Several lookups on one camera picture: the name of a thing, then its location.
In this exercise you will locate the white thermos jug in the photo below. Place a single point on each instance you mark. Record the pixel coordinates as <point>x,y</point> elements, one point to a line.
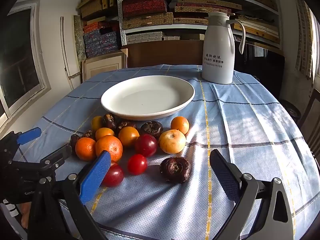
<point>217,55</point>

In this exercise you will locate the white metal shelf rack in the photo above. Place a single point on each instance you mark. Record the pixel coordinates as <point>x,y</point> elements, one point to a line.
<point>162,27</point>

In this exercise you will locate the small orange mandarin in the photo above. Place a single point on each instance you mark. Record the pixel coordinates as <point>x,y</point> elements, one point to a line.
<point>180,125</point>
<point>104,133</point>

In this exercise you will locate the wooden picture frame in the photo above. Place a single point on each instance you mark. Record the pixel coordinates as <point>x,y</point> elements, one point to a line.
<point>105,65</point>

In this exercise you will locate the stack of woven brown boxes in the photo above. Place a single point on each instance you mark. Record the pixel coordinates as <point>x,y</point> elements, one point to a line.
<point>91,7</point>

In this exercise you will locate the yellow-orange mandarin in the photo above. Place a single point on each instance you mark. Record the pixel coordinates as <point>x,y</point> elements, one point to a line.
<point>128,136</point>

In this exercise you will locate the white oval plate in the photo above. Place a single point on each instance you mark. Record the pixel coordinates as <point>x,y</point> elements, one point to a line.
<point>147,97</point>

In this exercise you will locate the blue checked tablecloth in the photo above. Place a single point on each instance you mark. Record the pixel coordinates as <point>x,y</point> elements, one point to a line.
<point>250,142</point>

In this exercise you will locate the white framed window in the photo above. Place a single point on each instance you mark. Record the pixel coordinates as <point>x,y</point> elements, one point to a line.
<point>22,55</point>

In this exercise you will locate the black round object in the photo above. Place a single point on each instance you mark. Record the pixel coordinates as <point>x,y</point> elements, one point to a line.
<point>291,108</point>

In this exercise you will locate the dark red plum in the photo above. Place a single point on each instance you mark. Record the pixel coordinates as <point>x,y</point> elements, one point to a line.
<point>146,145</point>

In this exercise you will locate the stack of patterned flat boxes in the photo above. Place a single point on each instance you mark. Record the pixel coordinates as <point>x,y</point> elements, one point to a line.
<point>147,5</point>

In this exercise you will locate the stack of blue patterned boxes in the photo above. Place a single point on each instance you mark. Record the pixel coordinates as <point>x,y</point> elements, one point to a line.
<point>100,42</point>

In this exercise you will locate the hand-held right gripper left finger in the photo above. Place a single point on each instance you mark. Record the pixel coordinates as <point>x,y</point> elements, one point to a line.
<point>96,177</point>

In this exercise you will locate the dark wooden chair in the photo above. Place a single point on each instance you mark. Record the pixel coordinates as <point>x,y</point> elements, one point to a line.
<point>310,120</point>

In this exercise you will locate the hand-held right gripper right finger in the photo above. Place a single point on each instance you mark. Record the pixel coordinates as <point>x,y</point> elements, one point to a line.
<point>225,177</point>

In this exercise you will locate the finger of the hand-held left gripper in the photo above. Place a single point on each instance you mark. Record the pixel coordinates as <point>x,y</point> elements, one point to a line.
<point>30,135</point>
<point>57,155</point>

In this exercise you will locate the white board strip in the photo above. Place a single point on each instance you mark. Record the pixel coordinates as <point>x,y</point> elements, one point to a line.
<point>65,50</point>

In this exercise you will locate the dark cabinet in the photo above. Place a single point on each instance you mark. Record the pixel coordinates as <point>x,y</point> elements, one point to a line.
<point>260,67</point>

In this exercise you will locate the beige round melon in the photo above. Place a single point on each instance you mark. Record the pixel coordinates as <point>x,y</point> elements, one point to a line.
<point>172,141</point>

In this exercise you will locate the red cherry tomato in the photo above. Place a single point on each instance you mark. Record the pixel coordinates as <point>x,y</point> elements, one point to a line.
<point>137,164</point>
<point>115,176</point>

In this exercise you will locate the grey marble slab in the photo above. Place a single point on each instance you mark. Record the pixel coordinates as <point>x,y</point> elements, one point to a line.
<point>78,37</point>

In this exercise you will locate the small yellow kumquat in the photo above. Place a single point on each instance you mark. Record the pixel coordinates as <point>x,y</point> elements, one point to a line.
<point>96,123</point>

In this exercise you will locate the large orange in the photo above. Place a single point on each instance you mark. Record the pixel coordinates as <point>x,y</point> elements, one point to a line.
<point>110,146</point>

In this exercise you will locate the large dark water chestnut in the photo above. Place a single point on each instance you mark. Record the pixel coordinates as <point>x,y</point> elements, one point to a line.
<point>175,169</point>

